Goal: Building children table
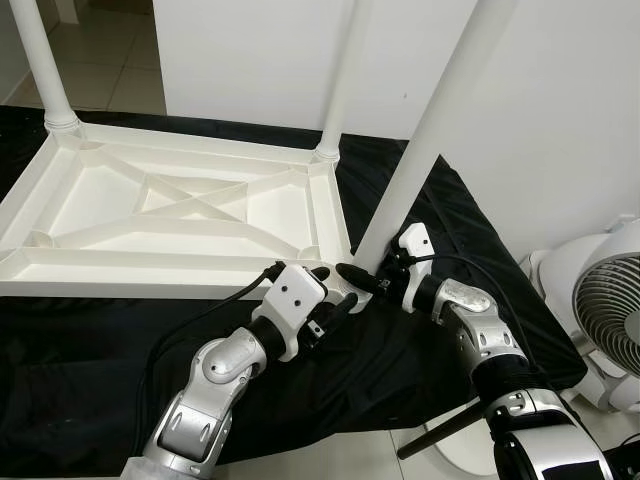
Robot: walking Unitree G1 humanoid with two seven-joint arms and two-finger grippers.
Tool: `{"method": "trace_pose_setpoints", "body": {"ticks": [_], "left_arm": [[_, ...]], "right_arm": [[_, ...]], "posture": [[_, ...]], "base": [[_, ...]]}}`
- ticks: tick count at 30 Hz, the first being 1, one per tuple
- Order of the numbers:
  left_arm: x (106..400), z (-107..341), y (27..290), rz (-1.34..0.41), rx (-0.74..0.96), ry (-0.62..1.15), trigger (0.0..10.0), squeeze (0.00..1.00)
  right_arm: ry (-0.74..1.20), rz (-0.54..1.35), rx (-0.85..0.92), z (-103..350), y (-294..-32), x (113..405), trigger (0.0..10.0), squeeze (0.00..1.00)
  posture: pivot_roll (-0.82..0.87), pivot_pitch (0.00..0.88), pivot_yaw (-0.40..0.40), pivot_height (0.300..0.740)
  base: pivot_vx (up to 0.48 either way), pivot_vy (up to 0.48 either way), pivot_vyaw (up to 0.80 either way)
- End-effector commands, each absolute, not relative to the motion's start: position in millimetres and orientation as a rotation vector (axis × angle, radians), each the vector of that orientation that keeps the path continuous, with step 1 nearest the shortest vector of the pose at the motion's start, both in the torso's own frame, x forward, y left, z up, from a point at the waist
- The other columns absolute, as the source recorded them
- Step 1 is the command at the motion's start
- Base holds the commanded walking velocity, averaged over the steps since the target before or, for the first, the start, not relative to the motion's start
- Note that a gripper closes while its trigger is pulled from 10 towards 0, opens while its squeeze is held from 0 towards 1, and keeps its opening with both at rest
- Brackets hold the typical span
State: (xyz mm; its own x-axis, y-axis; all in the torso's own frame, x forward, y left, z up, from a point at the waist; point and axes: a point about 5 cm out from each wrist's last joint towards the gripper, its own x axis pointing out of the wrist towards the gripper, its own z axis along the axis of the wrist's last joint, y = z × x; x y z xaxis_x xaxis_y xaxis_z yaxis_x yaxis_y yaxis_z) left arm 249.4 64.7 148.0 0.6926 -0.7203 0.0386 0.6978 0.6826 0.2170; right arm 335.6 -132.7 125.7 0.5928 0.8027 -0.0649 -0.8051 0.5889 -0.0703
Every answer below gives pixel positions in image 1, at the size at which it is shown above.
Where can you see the black metal table leg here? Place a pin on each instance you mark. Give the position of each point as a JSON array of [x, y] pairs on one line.
[[438, 432]]

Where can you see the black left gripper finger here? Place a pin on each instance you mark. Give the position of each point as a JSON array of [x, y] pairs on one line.
[[319, 272]]

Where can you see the white pedestal fan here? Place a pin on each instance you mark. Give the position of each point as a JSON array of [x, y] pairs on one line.
[[590, 290]]

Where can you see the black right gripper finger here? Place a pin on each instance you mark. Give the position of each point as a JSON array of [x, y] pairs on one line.
[[360, 278]]

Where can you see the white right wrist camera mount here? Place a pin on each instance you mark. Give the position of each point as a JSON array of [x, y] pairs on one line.
[[416, 245]]

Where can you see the white plastic table leg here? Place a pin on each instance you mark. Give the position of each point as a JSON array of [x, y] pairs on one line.
[[342, 70], [430, 120], [40, 60]]

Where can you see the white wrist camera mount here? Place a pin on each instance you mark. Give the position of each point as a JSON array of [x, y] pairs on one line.
[[416, 245], [290, 295]]

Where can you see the black table cloth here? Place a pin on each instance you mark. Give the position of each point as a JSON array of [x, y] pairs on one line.
[[440, 350]]

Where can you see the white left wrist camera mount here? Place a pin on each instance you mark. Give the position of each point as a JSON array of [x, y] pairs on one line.
[[290, 295]]

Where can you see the white plastic children table top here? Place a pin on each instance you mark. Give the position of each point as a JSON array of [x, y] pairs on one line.
[[150, 200]]

